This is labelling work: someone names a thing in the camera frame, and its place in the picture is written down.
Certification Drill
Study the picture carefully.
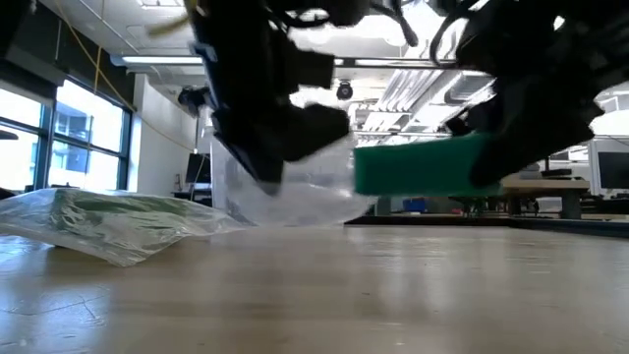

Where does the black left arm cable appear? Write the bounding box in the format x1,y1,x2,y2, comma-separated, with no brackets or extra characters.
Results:
267,0,420,49

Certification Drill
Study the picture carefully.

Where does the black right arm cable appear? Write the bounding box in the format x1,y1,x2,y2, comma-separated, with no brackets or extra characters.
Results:
429,0,487,66

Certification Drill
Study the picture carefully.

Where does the teal elastic bandage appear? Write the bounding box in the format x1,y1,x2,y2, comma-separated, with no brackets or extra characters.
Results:
352,131,503,199

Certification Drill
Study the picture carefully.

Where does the long ceiling light strip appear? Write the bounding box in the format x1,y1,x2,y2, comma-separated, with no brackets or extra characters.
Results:
120,54,459,69

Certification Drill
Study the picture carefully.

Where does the silver ventilation duct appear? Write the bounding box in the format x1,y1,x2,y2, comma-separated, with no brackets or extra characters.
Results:
443,72,496,106

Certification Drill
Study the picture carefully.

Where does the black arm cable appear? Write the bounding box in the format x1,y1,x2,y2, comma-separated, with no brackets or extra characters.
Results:
267,0,420,49
429,0,487,66

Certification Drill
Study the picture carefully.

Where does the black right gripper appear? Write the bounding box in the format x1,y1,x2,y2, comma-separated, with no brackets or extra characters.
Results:
443,0,629,189

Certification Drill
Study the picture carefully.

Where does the blue framed window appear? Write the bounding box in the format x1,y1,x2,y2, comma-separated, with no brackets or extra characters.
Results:
0,81,133,194

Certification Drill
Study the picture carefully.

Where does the black computer monitor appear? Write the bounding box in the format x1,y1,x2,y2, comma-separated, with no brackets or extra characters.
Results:
185,152,213,186
597,149,629,191

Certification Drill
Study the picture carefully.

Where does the clear plastic bag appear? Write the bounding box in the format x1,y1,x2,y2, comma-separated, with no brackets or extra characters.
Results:
0,188,248,268
210,131,380,229

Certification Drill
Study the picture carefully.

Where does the wooden workbench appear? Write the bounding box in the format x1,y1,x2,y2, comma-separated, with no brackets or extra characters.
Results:
499,176,592,220

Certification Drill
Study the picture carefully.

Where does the thin yellow wall cable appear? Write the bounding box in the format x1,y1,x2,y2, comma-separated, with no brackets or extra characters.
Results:
52,0,196,152

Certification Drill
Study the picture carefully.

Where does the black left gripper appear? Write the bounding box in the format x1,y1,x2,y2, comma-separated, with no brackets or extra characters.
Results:
188,0,353,197

